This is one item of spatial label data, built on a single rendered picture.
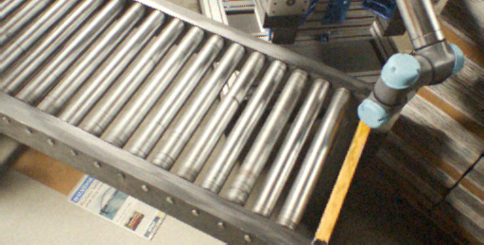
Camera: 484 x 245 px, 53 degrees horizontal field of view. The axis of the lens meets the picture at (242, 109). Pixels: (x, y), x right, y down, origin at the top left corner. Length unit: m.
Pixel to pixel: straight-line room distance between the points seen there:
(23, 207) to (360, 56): 1.55
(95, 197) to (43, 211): 0.20
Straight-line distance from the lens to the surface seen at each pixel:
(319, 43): 2.29
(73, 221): 2.01
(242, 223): 1.10
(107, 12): 1.49
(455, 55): 1.26
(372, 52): 2.35
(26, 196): 2.10
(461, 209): 1.96
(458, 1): 1.49
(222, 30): 1.43
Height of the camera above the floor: 1.80
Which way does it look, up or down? 53 degrees down
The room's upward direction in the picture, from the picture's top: 10 degrees clockwise
